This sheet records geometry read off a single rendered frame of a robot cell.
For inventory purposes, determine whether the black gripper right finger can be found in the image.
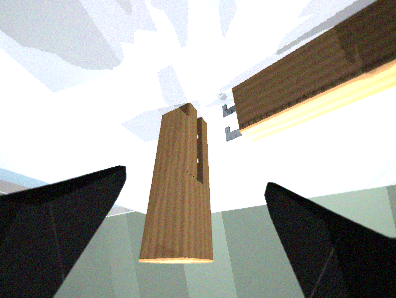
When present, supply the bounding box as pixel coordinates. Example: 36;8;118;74
264;182;396;298

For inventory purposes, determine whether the light wooden board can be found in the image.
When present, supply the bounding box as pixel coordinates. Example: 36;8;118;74
222;0;396;144

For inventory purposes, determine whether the wooden post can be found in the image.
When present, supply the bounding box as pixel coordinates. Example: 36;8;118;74
139;102;213;263

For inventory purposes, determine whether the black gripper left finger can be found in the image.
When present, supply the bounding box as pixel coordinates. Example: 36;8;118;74
0;165;127;298

